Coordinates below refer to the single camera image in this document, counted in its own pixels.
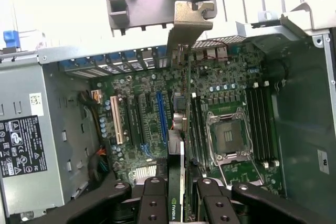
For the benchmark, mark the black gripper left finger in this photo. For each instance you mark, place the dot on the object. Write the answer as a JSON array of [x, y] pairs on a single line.
[[152, 203]]

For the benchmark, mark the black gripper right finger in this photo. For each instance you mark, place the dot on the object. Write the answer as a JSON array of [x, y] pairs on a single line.
[[215, 205]]

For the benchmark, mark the small silver chipset heatsink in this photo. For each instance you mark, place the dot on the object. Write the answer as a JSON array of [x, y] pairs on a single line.
[[147, 172]]

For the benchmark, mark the CPU socket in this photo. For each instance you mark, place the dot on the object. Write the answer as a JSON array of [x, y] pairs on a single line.
[[228, 134]]

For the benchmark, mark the black expansion slot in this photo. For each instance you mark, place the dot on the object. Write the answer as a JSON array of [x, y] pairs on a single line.
[[130, 119], [141, 119]]

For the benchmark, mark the blue expansion slot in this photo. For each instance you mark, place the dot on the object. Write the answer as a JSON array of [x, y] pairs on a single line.
[[160, 113]]

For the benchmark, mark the white expansion slot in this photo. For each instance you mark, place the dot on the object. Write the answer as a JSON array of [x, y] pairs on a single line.
[[116, 119]]

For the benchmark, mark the open black PC case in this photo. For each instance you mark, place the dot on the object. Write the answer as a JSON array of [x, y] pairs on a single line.
[[302, 129]]

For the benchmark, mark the green motherboard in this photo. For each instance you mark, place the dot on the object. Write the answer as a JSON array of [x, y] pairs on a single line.
[[223, 77]]

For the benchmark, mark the gray power supply unit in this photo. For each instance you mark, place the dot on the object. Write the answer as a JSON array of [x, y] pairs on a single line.
[[23, 90]]

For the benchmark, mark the gray parts rack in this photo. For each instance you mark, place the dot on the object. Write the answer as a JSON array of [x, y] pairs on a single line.
[[147, 11]]

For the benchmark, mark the blue case latch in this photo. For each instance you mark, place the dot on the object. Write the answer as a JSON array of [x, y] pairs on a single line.
[[11, 39]]

